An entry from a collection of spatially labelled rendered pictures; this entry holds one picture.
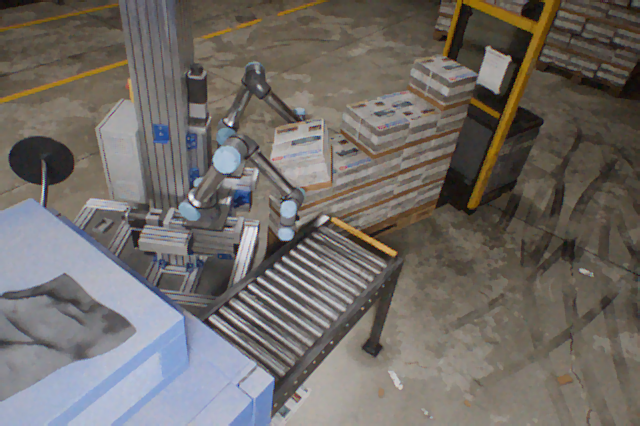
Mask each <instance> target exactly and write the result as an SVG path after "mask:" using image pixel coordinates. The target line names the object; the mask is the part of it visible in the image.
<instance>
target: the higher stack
mask: <svg viewBox="0 0 640 426"><path fill-rule="evenodd" d="M477 78H478V74H476V73H475V72H473V71H471V70H469V69H467V68H465V67H463V66H460V64H457V63H456V62H454V61H452V60H451V59H449V58H447V57H445V56H442V55H438V56H433V57H428V58H423V59H419V60H416V61H414V64H413V68H412V70H411V75H410V81H409V85H411V86H413V87H414V88H416V89H417V90H419V91H421V92H423V93H424V94H425V96H426V95H428V96H429V97H431V98H432V99H434V100H436V101H437V102H439V103H441V104H442V105H444V107H445V106H446V105H450V104H453V103H457V102H460V101H464V100H467V99H470V98H471V97H473V96H472V95H473V92H474V86H475V84H476V81H477ZM407 92H409V93H410V94H412V95H414V96H415V97H417V98H418V99H420V100H421V101H424V102H423V103H426V104H428V105H429V106H431V107H433V108H434V109H436V110H437V111H438V112H440V113H441V116H440V118H439V121H438V124H437V129H436V131H435V134H436V135H437V134H440V133H443V132H446V131H449V130H453V129H456V128H459V127H461V126H462V125H463V121H464V119H465V118H466V114H467V110H468V106H469V105H468V104H466V105H463V106H460V107H456V108H453V109H449V110H446V111H442V110H440V109H438V108H437V107H435V106H434V105H432V104H430V103H429V102H427V101H425V100H424V99H422V98H421V97H419V96H417V95H416V94H414V93H412V92H411V91H409V90H407ZM458 135H459V132H456V133H453V134H450V135H447V136H444V137H441V138H438V139H435V140H434V139H433V140H432V141H433V142H432V143H431V144H432V145H431V147H430V151H429V153H430V154H429V158H428V159H427V160H428V162H429V161H430V160H433V159H436V158H438V157H441V156H444V155H447V154H450V153H452V152H453V151H454V149H455V147H456V144H455V143H456V141H457V137H458ZM450 160H451V157H449V158H447V159H444V160H441V161H439V162H436V163H433V164H430V165H428V166H427V165H426V166H425V167H426V169H425V171H424V173H423V176H422V181H421V185H423V184H425V183H428V182H431V181H434V180H436V179H439V178H441V177H444V176H445V175H446V173H447V169H449V165H450ZM443 184H444V180H443V181H440V182H438V183H435V184H432V185H430V186H427V187H425V188H422V189H419V190H418V193H417V198H416V201H415V204H414V208H415V207H418V206H420V205H422V204H425V203H427V202H430V201H432V200H435V199H437V198H438V197H439V194H440V190H441V186H443ZM436 203H437V202H435V203H433V204H430V205H428V206H426V207H423V208H421V209H419V210H416V211H414V210H413V211H414V212H411V213H412V214H411V215H412V216H411V218H410V222H409V225H410V224H413V223H415V222H417V221H419V220H422V219H424V218H426V217H429V216H431V215H433V212H434V209H435V206H436Z"/></svg>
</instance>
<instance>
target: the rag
mask: <svg viewBox="0 0 640 426"><path fill-rule="evenodd" d="M135 333H136V331H135V329H134V328H133V326H132V325H131V324H130V323H129V322H128V321H127V320H126V319H125V318H124V317H123V316H121V315H120V314H118V313H117V312H115V311H113V310H111V309H109V308H107V307H105V306H103V305H102V304H100V303H98V302H97V301H95V300H94V299H92V298H91V297H90V296H89V295H88V294H87V293H86V292H85V291H84V290H83V289H82V287H81V286H80V285H79V284H78V283H77V282H76V281H74V280H73V279H72V278H71V277H69V276H68V275H67V274H65V273H63V274H61V275H60V276H58V277H56V278H54V279H52V280H50V281H48V282H46V283H43V284H41V285H38V286H35V287H32V288H29V289H26V290H22V291H18V292H8V293H4V294H3V295H2V296H0V402H2V401H4V400H6V399H8V398H9V397H11V396H13V395H15V394H17V393H19V392H21V391H23V390H25V389H27V388H29V387H30V386H32V385H34V384H35V383H37V382H39V381H40V380H42V379H44V378H45V377H47V376H49V375H50V374H52V373H54V372H55V371H57V370H59V369H60V368H62V367H64V366H67V365H69V364H72V363H74V362H78V361H82V360H87V359H91V358H94V357H97V356H99V355H102V354H105V353H107V352H110V351H112V350H114V349H115V348H117V347H119V346H120V345H122V344H123V343H124V342H126V341H127V340H128V339H129V338H131V337H132V336H133V335H134V334H135Z"/></svg>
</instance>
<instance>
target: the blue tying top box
mask: <svg viewBox="0 0 640 426"><path fill-rule="evenodd" d="M63 273H65V274H67V275H68V276H69V277H71V278H72V279H73V280H74V281H76V282H77V283H78V284H79V285H80V286H81V287H82V289H83V290H84V291H85V292H86V293H87V294H88V295H89V296H90V297H91V298H92V299H94V300H95V301H97V302H98V303H100V304H102V305H103V306H105V307H107V308H109V309H111V310H113V311H115V312H117V313H118V314H120V315H121V316H123V317H124V318H125V319H126V320H127V321H128V322H129V323H130V324H131V325H132V326H133V328H134V329H135V331H136V333H135V334H134V335H133V336H132V337H131V338H129V339H128V340H127V341H126V342H124V343H123V344H122V345H120V346H119V347H117V348H115V349H114V350H112V351H110V352H107V353H105V354H102V355H99V356H97V357H94V358H91V359H87V360H82V361H78V362H74V363H72V364H69V365H67V366H64V367H62V368H60V369H59V370H57V371H55V372H54V373H52V374H50V375H49V376H47V377H45V378H44V379H42V380H40V381H39V382H37V383H35V384H34V385H32V386H30V387H29V388H27V389H25V390H23V391H21V392H19V393H17V394H15V395H13V396H11V397H9V398H8V399H6V400H4V401H2V402H0V426H122V425H123V424H124V423H126V422H127V421H128V420H129V419H130V418H131V417H132V416H134V415H135V414H136V413H137V412H138V411H139V410H140V409H142V408H143V407H144V406H145V405H146V404H147V403H148V402H150V401H151V400H152V399H153V398H154V397H155V396H156V395H158V394H159V393H160V392H161V391H162V390H163V389H164V388H166V387H167V386H168V385H169V384H170V383H171V382H172V381H174V380H175V379H176V378H177V377H178V376H179V375H181V374H182V373H183V372H184V371H185V370H186V369H187V368H188V367H189V364H188V356H187V347H186V339H185V331H184V330H185V329H184V321H183V320H184V317H183V316H182V315H181V314H180V313H178V312H177V311H176V310H175V309H173V308H172V307H171V306H170V305H168V304H167V303H166V302H164V301H163V300H162V299H161V298H159V297H158V296H157V295H155V294H154V293H153V292H152V291H150V290H149V289H148V288H146V287H145V286H144V285H143V284H141V283H140V282H139V281H138V280H136V279H135V278H134V277H132V276H131V275H130V274H129V273H127V272H126V271H125V270H123V269H122V268H121V267H120V266H118V265H117V264H116V263H114V262H113V261H112V260H111V259H109V258H108V257H107V256H106V255H104V254H103V253H102V252H100V251H99V250H98V249H97V248H95V247H94V246H93V245H91V244H90V243H89V242H88V241H86V240H85V239H84V238H82V237H81V236H80V235H79V234H77V233H76V232H75V231H73V230H72V229H71V228H70V227H68V226H67V225H66V224H65V223H63V222H62V221H61V220H59V219H58V218H57V217H56V216H54V215H53V214H52V213H50V212H49V211H48V210H47V209H45V208H44V207H43V206H41V205H40V204H39V203H38V202H36V201H35V200H34V199H33V198H29V199H27V200H24V201H22V202H20V203H18V204H16V205H13V206H11V207H9V208H7V209H5V210H3V211H0V296H2V295H3V294H4V293H8V292H18V291H22V290H26V289H29V288H32V287H35V286H38V285H41V284H43V283H46V282H48V281H50V280H52V279H54V278H56V277H58V276H60V275H61V274H63Z"/></svg>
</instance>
